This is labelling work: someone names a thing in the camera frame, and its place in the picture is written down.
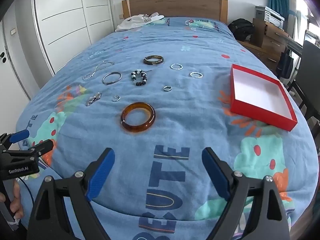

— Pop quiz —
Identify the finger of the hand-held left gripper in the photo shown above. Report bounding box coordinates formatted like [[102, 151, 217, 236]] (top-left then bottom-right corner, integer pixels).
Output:
[[28, 139, 54, 157], [0, 129, 30, 153]]

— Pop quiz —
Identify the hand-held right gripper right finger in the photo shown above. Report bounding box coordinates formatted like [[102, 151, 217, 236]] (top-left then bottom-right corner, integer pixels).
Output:
[[201, 147, 292, 240]]

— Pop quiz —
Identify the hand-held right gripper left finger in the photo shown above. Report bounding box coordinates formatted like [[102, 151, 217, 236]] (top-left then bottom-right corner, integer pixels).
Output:
[[26, 147, 116, 240]]

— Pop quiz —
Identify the red box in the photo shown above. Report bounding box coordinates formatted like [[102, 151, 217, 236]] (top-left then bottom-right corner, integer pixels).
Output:
[[229, 64, 298, 132]]

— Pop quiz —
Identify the amber bangle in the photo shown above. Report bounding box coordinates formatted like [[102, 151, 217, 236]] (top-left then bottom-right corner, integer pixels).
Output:
[[120, 102, 156, 132]]

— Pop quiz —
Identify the beaded bracelet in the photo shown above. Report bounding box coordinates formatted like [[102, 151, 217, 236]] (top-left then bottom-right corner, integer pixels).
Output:
[[130, 70, 147, 86]]

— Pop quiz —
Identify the person's left hand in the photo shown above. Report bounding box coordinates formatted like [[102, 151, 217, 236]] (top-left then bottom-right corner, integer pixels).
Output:
[[10, 181, 24, 219]]

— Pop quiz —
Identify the blue printed blanket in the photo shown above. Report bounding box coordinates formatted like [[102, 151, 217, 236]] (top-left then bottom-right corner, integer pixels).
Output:
[[19, 17, 320, 240]]

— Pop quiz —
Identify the thin silver bangle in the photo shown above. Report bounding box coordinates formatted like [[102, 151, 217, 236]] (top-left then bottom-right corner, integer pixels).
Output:
[[102, 72, 122, 85]]

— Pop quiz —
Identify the dark brown bangle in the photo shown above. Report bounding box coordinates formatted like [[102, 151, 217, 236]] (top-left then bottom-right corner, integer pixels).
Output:
[[143, 55, 164, 66]]

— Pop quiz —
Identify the white wardrobe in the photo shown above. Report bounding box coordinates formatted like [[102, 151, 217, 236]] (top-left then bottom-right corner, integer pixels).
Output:
[[0, 0, 113, 103]]

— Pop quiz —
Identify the dark hanging bag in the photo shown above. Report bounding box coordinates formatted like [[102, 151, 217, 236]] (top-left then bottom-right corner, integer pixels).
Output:
[[276, 50, 294, 79]]

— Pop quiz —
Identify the wooden drawer cabinet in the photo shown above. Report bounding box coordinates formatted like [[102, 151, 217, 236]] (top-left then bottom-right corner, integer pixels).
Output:
[[251, 17, 290, 65]]

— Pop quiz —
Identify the black chair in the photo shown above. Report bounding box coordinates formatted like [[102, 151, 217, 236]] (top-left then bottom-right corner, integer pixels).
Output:
[[287, 40, 320, 120]]

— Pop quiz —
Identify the black backpack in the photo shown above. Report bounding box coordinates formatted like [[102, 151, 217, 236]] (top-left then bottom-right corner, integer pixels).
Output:
[[227, 18, 255, 42]]

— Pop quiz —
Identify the grey desk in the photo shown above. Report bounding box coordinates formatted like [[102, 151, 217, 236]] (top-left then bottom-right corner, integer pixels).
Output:
[[285, 36, 320, 55]]

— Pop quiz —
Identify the white garment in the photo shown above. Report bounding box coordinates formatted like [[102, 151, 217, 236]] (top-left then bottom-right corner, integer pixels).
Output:
[[115, 12, 165, 32]]

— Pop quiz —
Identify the grey printer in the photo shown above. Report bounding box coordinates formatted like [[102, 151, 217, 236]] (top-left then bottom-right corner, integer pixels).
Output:
[[255, 5, 285, 27]]

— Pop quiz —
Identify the wooden headboard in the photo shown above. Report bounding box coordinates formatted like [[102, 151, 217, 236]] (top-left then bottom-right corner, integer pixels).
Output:
[[121, 0, 228, 25]]

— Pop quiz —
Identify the blue cable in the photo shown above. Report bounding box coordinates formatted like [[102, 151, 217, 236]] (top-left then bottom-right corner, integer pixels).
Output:
[[19, 177, 36, 207]]

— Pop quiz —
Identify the silver charm bracelet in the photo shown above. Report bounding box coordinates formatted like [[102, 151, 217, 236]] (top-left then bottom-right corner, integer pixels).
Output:
[[86, 92, 102, 107]]

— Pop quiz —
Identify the silver chain necklace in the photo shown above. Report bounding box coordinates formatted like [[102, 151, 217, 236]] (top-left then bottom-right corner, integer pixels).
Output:
[[82, 61, 115, 81]]

